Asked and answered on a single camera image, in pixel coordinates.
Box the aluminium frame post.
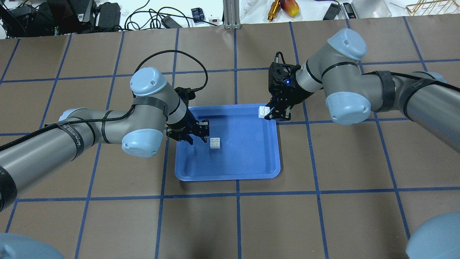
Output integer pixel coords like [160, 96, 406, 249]
[222, 0, 241, 29]

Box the white plain block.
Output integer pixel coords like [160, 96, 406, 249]
[209, 137, 221, 149]

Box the red yellow mango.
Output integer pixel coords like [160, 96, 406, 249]
[280, 0, 300, 18]

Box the blue plastic tray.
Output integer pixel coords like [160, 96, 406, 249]
[175, 104, 281, 181]

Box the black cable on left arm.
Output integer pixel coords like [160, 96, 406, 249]
[0, 50, 209, 151]

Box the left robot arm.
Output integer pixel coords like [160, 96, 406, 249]
[0, 67, 209, 210]

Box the brass cylinder tool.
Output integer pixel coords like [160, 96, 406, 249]
[267, 0, 280, 22]

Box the black power adapter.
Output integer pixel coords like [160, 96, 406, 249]
[161, 16, 182, 28]

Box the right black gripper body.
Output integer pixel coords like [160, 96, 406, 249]
[269, 52, 306, 113]

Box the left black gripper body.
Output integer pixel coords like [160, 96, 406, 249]
[166, 87, 207, 141]

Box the gold wire rack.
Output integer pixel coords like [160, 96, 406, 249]
[405, 0, 460, 16]

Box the white block with studs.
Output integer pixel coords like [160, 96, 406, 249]
[258, 105, 271, 119]

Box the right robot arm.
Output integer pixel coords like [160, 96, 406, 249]
[268, 28, 459, 259]

